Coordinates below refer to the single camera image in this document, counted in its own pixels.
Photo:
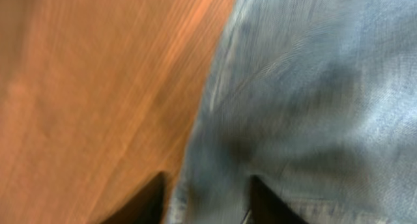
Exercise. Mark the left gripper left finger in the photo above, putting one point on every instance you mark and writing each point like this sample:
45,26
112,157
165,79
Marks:
145,207

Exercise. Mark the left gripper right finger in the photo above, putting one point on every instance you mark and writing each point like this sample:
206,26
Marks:
267,208

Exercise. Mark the medium blue denim jeans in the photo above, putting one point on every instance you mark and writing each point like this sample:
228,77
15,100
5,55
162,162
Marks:
318,99

